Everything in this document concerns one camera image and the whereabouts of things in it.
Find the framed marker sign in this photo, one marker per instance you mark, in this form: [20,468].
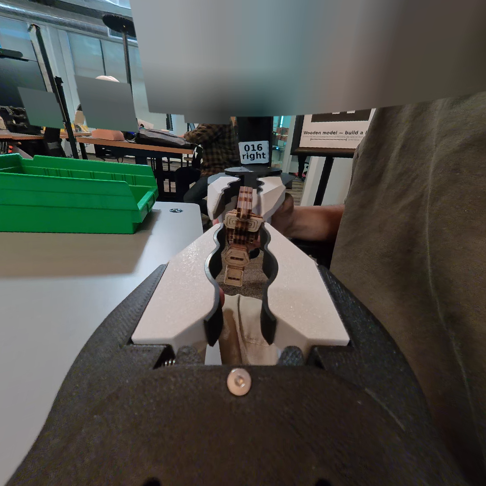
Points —
[334,133]

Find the green plastic bin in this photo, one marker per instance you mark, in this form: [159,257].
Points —
[68,197]

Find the wooden model assembly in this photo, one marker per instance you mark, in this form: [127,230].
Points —
[237,227]

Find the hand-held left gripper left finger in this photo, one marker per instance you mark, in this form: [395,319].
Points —
[178,300]

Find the grey desk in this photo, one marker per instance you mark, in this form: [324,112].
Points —
[57,303]

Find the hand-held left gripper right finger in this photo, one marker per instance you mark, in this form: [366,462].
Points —
[307,300]

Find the black disc on pole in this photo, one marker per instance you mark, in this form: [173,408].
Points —
[119,24]

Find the black bag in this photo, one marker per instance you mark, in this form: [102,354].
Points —
[163,138]

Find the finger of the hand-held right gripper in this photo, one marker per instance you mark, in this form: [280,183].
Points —
[218,197]
[273,197]

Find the person's right forearm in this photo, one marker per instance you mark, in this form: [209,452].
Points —
[319,224]

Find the wooden-topped background table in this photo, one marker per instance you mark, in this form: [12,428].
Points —
[114,141]

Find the person's right hand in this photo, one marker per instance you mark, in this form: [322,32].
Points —
[288,220]

